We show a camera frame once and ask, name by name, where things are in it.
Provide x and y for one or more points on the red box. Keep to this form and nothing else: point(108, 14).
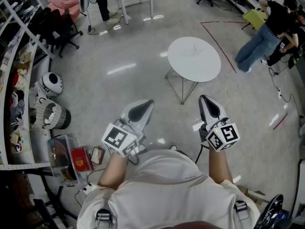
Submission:
point(79, 160)

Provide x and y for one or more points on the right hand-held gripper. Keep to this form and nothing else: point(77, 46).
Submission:
point(224, 137)

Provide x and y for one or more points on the picture frame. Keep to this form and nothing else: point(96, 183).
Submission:
point(97, 155)

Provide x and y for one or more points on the person's left forearm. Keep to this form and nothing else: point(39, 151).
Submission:
point(112, 173)

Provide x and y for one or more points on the black glossy round object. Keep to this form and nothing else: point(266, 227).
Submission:
point(269, 211)

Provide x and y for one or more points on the clear plastic box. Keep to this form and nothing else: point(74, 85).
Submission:
point(59, 151)

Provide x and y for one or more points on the pink chair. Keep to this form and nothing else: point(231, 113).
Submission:
point(66, 7)

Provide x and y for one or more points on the person's white shirt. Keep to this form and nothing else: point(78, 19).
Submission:
point(164, 194)

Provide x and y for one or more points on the white power strip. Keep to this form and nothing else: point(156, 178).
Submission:
point(279, 93)
point(87, 190)

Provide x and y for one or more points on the white shelf unit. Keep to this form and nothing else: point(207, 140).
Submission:
point(14, 56)

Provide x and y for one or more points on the yellow-green chair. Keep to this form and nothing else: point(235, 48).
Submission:
point(255, 18)

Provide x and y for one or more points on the white round robot toy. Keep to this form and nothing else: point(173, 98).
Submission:
point(52, 83)

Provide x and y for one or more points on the white round side table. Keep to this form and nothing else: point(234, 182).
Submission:
point(193, 63)

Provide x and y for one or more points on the grey woven basket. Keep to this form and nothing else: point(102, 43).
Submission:
point(51, 118)

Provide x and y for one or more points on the person's right forearm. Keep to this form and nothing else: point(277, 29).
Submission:
point(219, 166)

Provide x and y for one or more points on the white cabinet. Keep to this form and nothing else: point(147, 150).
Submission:
point(299, 190)

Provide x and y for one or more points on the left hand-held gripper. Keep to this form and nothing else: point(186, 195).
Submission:
point(116, 137)

